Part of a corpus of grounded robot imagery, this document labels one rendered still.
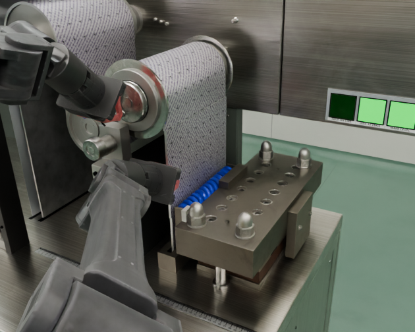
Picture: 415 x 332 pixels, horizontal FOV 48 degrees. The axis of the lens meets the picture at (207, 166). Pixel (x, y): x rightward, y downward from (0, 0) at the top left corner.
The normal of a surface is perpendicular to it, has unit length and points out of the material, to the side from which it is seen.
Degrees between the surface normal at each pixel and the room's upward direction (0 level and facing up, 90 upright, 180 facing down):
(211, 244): 90
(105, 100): 49
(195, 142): 91
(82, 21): 67
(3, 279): 0
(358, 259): 0
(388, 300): 0
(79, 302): 37
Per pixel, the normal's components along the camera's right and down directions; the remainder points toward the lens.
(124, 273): 0.54, -0.83
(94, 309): 0.56, -0.65
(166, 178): -0.43, -0.09
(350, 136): -0.49, 0.39
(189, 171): 0.87, 0.21
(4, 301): -0.02, -0.90
